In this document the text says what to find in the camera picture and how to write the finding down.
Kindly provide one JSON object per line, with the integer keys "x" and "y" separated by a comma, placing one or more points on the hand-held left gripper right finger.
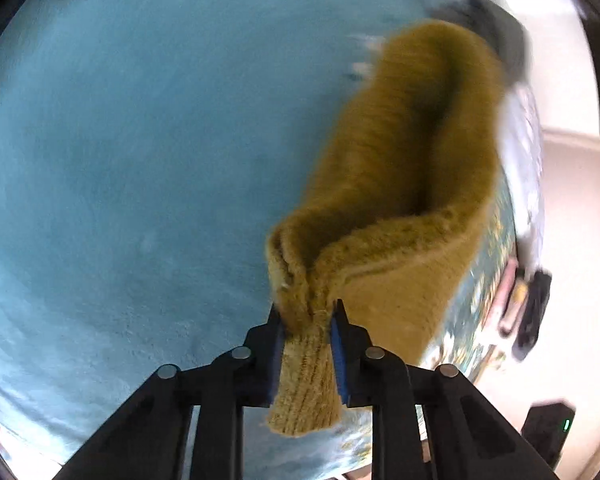
{"x": 338, "y": 360}

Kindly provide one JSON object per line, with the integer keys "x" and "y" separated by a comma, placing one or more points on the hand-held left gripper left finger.
{"x": 275, "y": 360}

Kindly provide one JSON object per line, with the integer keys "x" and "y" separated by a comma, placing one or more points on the blue bed blanket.
{"x": 145, "y": 160}

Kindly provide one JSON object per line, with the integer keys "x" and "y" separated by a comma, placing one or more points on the pink shoe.
{"x": 510, "y": 300}

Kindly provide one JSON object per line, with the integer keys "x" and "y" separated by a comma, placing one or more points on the mustard knit sweater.
{"x": 405, "y": 170}

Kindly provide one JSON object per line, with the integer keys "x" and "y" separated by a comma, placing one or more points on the black device with green light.
{"x": 547, "y": 435}

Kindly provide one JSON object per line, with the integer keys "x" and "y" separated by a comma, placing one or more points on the black shoe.
{"x": 532, "y": 310}

